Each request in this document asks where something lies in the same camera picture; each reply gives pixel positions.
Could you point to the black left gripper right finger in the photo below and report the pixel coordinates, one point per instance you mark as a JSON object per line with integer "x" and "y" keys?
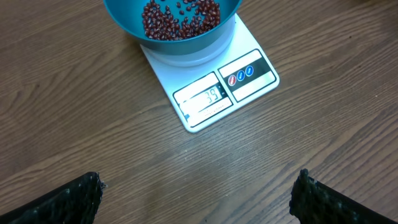
{"x": 313, "y": 202}

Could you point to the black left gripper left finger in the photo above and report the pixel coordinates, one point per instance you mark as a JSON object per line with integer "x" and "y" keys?
{"x": 74, "y": 202}

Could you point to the white digital kitchen scale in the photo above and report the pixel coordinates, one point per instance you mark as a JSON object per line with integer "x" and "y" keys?
{"x": 210, "y": 84}

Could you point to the teal blue bowl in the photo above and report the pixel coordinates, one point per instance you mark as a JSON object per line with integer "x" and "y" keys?
{"x": 127, "y": 15}

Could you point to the red beans in bowl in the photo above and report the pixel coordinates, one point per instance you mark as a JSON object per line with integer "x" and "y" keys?
{"x": 193, "y": 18}

